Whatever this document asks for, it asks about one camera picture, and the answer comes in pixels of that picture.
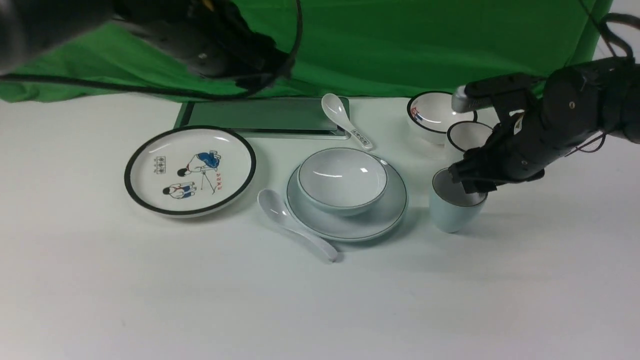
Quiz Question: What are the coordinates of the green backdrop cloth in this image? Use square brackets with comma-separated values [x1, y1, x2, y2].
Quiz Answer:
[17, 0, 611, 97]

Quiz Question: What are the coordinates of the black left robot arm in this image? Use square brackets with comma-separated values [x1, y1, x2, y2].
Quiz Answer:
[0, 0, 296, 80]

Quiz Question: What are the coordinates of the white bowl black rim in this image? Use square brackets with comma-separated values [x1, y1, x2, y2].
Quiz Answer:
[406, 91, 478, 146]

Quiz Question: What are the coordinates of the pale blue bowl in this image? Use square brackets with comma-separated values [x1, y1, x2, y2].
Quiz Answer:
[295, 147, 390, 216]

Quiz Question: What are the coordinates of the pale blue cup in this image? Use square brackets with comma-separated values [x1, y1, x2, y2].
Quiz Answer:
[429, 168, 489, 234]

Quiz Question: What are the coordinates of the white plate with cartoon figures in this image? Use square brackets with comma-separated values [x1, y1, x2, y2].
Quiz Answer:
[123, 125, 258, 219]

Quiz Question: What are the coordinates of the pale blue flat plate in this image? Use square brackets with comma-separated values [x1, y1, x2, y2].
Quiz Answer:
[285, 156, 409, 243]

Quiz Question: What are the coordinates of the pale blue ceramic spoon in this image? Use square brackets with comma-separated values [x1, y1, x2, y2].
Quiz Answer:
[257, 188, 339, 263]

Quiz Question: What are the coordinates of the dark green rectangular tray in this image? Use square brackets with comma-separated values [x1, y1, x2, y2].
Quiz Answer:
[174, 96, 350, 141]

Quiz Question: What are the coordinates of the black cable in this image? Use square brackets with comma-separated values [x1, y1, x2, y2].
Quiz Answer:
[0, 0, 304, 100]

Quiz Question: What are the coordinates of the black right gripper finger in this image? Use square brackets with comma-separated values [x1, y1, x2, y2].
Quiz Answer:
[448, 160, 500, 194]

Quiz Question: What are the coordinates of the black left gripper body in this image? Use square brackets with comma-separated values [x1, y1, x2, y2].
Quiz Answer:
[118, 0, 289, 80]

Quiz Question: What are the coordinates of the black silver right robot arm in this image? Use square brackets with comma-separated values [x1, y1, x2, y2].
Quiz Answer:
[448, 57, 640, 194]

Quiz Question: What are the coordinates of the white spoon with print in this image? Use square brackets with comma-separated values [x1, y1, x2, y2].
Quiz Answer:
[320, 93, 374, 151]

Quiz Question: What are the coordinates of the white cup black rim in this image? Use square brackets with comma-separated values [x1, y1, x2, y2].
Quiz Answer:
[444, 121, 493, 165]

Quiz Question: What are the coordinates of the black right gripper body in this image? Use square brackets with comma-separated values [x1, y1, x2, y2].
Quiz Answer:
[462, 64, 608, 183]

